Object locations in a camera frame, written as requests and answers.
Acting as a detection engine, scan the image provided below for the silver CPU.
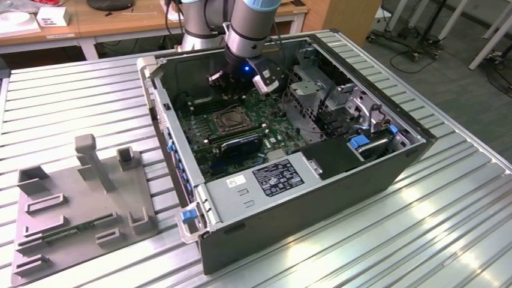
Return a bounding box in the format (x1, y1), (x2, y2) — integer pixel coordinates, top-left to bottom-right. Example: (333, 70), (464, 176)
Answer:
(221, 110), (249, 129)

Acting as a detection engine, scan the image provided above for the metal socket cover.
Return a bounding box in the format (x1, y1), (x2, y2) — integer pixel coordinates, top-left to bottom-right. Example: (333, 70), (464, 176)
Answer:
(213, 107), (254, 134)

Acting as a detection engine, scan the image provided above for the CPU socket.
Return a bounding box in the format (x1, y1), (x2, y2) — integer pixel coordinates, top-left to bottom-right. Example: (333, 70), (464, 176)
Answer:
(210, 105), (258, 135)

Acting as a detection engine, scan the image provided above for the perforated metal drive cage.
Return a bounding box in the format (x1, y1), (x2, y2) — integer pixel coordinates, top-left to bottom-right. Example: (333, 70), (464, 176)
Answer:
(285, 44), (337, 142)

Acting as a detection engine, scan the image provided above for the green motherboard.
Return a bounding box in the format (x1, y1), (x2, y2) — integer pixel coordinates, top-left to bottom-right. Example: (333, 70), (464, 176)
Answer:
(174, 89), (321, 178)

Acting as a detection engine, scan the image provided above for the black graphics card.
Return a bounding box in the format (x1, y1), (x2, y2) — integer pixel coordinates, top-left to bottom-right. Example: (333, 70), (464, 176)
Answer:
(218, 133), (265, 159)

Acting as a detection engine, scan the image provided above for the wooden desk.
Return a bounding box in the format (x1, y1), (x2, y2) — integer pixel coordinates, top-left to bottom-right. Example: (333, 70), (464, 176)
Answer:
(0, 0), (86, 61)
(73, 0), (310, 59)

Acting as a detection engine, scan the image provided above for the wooden cabinet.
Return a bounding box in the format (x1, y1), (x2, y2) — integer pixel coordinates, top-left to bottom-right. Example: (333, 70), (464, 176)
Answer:
(302, 0), (381, 47)

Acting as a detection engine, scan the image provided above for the black plastic drive bay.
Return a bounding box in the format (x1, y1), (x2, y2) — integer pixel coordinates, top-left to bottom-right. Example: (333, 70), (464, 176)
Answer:
(300, 139), (366, 181)

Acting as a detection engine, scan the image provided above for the black round base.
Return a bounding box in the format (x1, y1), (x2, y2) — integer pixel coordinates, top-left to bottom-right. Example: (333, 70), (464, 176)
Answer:
(86, 0), (136, 10)

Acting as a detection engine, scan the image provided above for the grey power supply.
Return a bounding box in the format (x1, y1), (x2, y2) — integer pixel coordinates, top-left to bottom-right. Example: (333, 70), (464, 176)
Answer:
(194, 151), (325, 226)

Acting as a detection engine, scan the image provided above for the white labelled box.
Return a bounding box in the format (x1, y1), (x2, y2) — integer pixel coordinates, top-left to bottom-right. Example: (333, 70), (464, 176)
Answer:
(34, 6), (70, 28)

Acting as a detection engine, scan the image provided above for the black wheeled stand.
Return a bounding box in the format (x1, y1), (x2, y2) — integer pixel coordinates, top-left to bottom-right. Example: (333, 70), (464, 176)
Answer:
(366, 0), (446, 62)

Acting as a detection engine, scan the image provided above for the black and grey PC case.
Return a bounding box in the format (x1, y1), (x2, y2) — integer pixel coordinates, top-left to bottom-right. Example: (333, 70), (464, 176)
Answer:
(134, 32), (438, 277)

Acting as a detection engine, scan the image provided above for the white round device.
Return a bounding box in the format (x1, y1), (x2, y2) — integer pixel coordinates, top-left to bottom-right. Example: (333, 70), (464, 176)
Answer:
(0, 11), (41, 34)

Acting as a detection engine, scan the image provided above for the grey parts rack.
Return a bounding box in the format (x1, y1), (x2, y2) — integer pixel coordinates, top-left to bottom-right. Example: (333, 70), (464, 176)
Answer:
(10, 134), (161, 286)

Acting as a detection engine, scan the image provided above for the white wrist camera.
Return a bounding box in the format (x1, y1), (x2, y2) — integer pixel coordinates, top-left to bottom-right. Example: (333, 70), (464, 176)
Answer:
(244, 56), (289, 97)

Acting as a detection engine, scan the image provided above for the silver drive cage bracket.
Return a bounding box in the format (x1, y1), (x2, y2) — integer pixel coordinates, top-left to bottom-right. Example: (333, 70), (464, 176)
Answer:
(290, 80), (325, 97)

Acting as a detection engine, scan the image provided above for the silver metal bay frame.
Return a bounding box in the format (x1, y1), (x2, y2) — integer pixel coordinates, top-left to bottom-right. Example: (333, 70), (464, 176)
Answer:
(329, 83), (386, 133)

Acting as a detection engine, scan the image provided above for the white table frame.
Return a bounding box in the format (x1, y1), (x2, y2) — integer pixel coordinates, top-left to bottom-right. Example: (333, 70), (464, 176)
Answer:
(466, 0), (512, 70)

